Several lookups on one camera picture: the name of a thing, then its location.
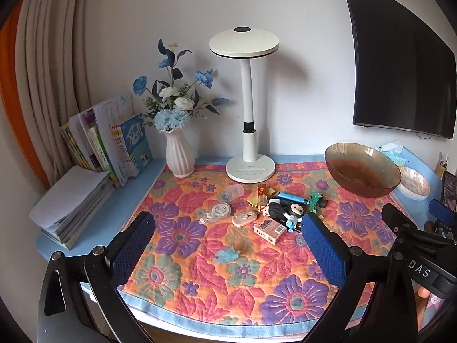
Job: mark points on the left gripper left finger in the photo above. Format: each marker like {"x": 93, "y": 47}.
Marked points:
{"x": 63, "y": 312}

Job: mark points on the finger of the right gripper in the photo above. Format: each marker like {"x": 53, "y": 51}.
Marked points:
{"x": 442, "y": 213}
{"x": 396, "y": 220}

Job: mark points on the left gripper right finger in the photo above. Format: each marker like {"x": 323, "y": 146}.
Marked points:
{"x": 375, "y": 298}

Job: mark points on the green toy figure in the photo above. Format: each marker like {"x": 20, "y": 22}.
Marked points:
{"x": 316, "y": 201}

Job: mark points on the blue robot toy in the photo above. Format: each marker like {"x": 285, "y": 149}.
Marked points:
{"x": 294, "y": 224}

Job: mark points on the black haired doll figure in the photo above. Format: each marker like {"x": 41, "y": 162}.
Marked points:
{"x": 285, "y": 210}

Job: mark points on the blue tube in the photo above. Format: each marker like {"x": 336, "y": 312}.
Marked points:
{"x": 292, "y": 198}

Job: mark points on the light blue hair clip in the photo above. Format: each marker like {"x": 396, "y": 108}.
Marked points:
{"x": 226, "y": 255}

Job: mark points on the white correction tape dispenser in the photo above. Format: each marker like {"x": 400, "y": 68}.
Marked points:
{"x": 218, "y": 212}

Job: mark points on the shell pattern small dish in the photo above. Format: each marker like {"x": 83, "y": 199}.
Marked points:
{"x": 413, "y": 185}

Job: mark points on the amber ribbed glass bowl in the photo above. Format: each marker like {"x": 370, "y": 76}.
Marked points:
{"x": 362, "y": 170}

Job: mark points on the tissue pack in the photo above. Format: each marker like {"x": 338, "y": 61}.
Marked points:
{"x": 394, "y": 152}

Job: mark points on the floral quilted table mat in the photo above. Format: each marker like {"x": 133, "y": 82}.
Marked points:
{"x": 271, "y": 291}

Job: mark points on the yellow gold lighter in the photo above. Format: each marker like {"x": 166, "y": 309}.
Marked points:
{"x": 255, "y": 202}

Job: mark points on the pink oval key case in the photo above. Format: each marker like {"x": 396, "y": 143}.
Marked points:
{"x": 244, "y": 218}

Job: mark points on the upright row of books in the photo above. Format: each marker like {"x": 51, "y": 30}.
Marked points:
{"x": 109, "y": 137}

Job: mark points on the clear plastic cup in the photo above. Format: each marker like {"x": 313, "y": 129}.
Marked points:
{"x": 233, "y": 192}

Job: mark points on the white ribbed vase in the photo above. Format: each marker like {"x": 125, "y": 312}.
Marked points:
{"x": 179, "y": 155}

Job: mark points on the blue white artificial flowers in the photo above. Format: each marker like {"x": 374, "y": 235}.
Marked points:
{"x": 172, "y": 103}

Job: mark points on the beige curtain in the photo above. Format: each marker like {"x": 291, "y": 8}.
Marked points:
{"x": 43, "y": 79}

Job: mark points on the white desk lamp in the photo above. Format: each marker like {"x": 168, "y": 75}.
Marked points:
{"x": 244, "y": 43}

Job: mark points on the black wall television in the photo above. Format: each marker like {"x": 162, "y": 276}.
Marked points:
{"x": 405, "y": 73}

